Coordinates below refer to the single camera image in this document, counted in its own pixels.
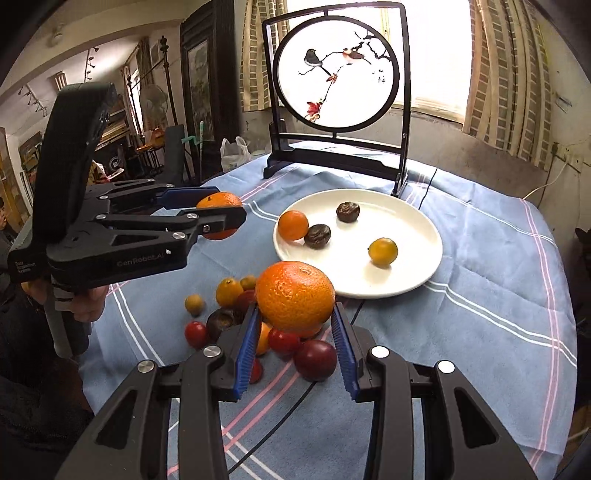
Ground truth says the small orange mandarin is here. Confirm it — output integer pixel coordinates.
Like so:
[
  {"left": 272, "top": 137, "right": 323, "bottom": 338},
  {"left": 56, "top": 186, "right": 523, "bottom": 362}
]
[{"left": 277, "top": 210, "right": 308, "bottom": 242}]

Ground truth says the large orange mandarin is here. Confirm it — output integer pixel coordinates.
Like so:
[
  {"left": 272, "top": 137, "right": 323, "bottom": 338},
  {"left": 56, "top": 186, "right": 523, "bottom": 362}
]
[{"left": 256, "top": 261, "right": 335, "bottom": 334}]

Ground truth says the person's left hand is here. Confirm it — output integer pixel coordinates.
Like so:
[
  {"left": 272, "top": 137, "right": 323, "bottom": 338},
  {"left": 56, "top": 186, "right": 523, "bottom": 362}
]
[{"left": 21, "top": 279, "right": 109, "bottom": 323}]

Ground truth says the oblong yellow kumquat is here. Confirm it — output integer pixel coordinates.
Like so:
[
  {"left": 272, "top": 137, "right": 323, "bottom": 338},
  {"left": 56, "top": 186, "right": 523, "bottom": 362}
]
[{"left": 215, "top": 277, "right": 243, "bottom": 309}]

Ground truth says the white plastic bag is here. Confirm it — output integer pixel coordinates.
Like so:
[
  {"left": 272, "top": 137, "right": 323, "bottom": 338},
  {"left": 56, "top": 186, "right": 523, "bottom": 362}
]
[{"left": 221, "top": 136, "right": 252, "bottom": 173}]

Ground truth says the small yellow kumquat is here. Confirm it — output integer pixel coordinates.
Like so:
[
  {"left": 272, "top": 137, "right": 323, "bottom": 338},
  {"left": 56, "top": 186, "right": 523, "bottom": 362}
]
[{"left": 183, "top": 294, "right": 205, "bottom": 317}]

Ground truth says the small kumquat behind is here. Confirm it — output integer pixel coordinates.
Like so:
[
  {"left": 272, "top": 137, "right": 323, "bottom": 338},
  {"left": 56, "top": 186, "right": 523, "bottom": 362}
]
[{"left": 239, "top": 275, "right": 257, "bottom": 291}]

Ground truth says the dark red plum left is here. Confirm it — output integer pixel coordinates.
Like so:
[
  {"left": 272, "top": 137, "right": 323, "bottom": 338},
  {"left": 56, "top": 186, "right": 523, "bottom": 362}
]
[{"left": 235, "top": 290, "right": 256, "bottom": 322}]

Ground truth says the standing fan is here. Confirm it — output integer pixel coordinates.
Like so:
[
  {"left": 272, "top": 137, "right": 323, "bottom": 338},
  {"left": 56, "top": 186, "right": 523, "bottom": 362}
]
[{"left": 139, "top": 84, "right": 168, "bottom": 130}]

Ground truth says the large wrinkled passion fruit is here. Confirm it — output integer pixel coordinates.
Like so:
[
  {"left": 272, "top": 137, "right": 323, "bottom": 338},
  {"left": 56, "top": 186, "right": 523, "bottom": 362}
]
[{"left": 205, "top": 308, "right": 239, "bottom": 343}]

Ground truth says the small red tomato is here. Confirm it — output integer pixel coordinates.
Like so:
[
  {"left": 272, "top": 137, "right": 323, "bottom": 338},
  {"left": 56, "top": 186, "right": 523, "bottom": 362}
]
[{"left": 184, "top": 321, "right": 208, "bottom": 350}]

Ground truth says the dark purple plum right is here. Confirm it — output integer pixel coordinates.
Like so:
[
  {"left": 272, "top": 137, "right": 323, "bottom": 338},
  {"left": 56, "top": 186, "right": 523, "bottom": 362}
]
[{"left": 293, "top": 340, "right": 338, "bottom": 382}]

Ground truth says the dark framed painting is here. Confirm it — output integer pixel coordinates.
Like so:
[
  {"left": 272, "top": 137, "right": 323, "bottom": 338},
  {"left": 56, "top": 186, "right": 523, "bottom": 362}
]
[{"left": 180, "top": 1, "right": 239, "bottom": 183}]

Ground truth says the white round plate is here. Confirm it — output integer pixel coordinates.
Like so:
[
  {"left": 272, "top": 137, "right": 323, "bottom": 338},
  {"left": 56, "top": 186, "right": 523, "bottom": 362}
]
[{"left": 273, "top": 189, "right": 443, "bottom": 299}]

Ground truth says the bird painting screen stand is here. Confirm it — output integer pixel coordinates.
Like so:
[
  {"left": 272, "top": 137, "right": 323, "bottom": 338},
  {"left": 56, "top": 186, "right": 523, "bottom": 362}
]
[{"left": 263, "top": 1, "right": 412, "bottom": 197}]

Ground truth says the beige checked curtain right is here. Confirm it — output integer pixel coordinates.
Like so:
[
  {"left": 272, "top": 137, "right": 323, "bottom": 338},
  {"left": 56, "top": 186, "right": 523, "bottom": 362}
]
[{"left": 463, "top": 0, "right": 552, "bottom": 171}]

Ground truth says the black cable on table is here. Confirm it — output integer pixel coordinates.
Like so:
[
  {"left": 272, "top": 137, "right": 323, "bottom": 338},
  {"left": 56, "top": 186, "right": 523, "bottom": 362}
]
[{"left": 227, "top": 166, "right": 439, "bottom": 476}]

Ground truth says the wall power strip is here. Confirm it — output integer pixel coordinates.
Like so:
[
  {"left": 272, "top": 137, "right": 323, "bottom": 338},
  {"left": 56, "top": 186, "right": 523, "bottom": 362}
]
[{"left": 552, "top": 142, "right": 585, "bottom": 173}]

